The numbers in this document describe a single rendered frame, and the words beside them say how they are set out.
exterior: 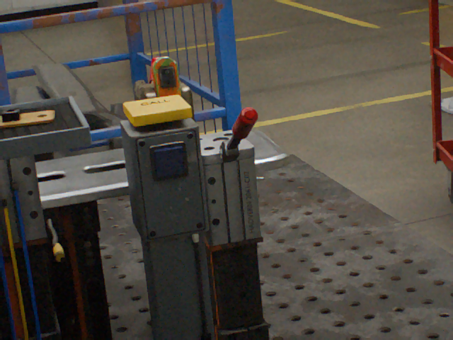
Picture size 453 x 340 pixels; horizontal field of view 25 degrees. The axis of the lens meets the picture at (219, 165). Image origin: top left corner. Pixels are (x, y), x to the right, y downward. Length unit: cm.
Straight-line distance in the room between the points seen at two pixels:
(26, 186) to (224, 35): 220
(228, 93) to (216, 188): 215
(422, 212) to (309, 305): 233
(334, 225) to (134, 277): 40
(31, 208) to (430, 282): 75
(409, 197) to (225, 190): 290
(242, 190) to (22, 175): 26
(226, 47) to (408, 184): 123
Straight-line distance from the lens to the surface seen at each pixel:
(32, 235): 118
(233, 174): 120
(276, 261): 179
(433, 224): 381
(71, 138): 95
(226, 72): 333
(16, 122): 101
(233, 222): 122
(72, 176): 137
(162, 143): 100
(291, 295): 166
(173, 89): 151
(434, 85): 392
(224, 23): 330
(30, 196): 117
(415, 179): 428
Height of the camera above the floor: 141
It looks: 18 degrees down
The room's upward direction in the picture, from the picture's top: 6 degrees counter-clockwise
